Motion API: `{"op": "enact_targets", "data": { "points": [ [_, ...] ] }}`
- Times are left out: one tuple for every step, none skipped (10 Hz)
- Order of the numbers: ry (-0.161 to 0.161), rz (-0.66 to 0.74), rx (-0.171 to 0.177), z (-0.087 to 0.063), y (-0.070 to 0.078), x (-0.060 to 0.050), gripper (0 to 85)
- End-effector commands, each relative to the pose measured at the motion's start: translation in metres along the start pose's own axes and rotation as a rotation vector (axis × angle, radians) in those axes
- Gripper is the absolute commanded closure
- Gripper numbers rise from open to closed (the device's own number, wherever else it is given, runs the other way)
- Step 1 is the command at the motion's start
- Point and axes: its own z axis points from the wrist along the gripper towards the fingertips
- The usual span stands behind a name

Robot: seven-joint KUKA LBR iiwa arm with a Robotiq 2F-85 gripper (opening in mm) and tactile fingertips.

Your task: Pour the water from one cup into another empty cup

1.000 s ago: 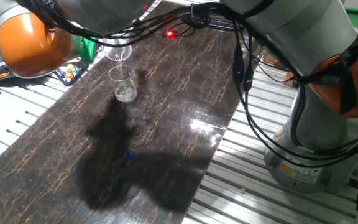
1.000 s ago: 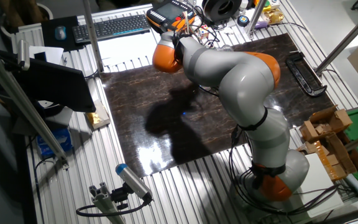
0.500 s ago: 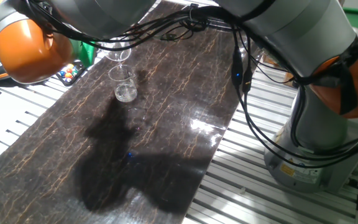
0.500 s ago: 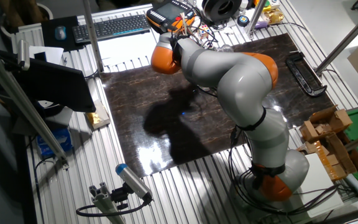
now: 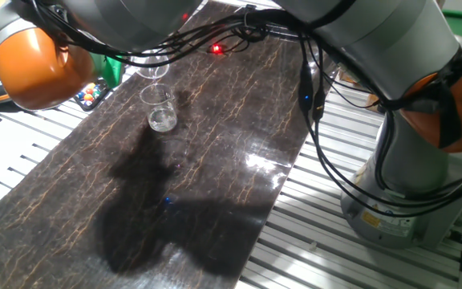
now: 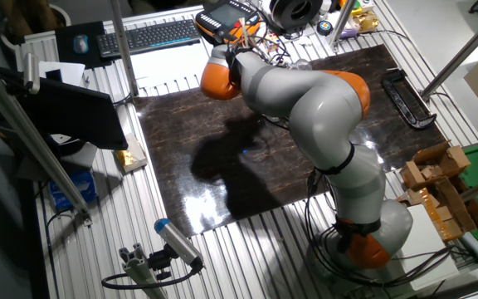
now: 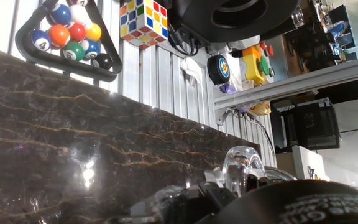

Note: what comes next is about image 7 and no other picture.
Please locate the black filament spool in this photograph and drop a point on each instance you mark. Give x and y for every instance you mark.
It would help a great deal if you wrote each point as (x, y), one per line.
(204, 18)

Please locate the white carton box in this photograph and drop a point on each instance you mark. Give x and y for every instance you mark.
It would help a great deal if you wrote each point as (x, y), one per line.
(308, 163)

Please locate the purple object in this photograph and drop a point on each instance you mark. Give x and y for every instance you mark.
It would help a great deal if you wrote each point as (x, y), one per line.
(228, 88)

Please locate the billiard ball triangle toy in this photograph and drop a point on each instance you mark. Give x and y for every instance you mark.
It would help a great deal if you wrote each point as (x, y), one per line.
(70, 34)

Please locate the round tape measure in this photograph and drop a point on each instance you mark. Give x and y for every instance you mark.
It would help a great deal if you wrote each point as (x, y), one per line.
(218, 69)

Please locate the white plastic bag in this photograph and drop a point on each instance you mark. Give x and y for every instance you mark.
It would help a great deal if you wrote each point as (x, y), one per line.
(236, 71)

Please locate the clear ribbed plastic cup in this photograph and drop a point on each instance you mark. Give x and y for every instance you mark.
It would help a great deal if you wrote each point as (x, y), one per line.
(239, 161)

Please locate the dark marble pattern mat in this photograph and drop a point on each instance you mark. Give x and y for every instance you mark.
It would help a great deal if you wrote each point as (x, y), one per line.
(73, 124)

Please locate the white crumpled tissue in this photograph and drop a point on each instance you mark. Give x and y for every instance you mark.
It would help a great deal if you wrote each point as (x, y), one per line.
(191, 70)

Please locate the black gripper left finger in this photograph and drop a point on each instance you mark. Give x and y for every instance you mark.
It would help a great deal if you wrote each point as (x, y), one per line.
(216, 194)

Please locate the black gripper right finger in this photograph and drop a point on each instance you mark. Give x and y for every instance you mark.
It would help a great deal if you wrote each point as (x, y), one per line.
(256, 180)

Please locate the yellow button box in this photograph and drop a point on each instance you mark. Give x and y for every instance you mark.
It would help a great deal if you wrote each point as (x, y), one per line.
(253, 63)

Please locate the black mesh box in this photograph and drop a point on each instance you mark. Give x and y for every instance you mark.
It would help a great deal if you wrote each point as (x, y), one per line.
(312, 124)

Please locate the rubik's cube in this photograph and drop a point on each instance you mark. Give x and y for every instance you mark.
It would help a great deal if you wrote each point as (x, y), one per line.
(143, 21)

